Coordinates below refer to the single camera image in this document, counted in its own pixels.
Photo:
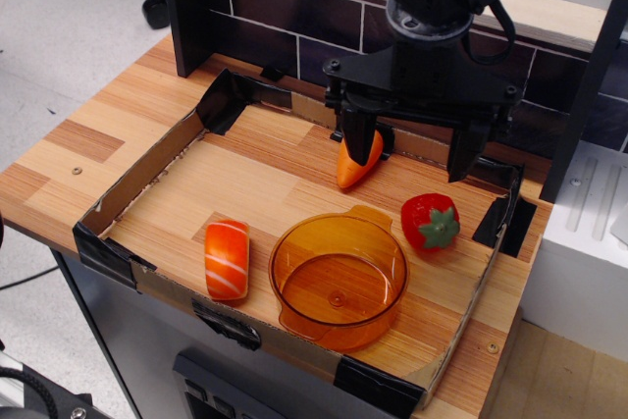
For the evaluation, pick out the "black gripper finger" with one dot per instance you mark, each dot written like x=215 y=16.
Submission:
x=358 y=129
x=466 y=147

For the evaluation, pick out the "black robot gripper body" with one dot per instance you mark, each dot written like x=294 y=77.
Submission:
x=439 y=88

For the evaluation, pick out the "orange toy carrot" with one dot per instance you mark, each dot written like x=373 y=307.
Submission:
x=348 y=171

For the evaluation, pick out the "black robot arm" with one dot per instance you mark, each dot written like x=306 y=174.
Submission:
x=481 y=29

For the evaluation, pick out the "cardboard fence with black tape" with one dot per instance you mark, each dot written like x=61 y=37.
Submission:
x=255 y=153

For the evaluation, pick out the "transparent orange plastic pot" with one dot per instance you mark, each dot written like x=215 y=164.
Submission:
x=339 y=278

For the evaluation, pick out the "red toy strawberry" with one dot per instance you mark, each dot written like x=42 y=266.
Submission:
x=430 y=221

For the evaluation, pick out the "dark brick-pattern back panel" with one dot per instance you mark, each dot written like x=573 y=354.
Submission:
x=294 y=38

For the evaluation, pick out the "salmon sushi toy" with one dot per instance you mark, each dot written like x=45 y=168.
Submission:
x=227 y=259

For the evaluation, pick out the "black chair caster wheel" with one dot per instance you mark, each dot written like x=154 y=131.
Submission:
x=156 y=13

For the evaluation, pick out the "white aluminium frame block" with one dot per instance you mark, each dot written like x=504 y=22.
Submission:
x=578 y=285

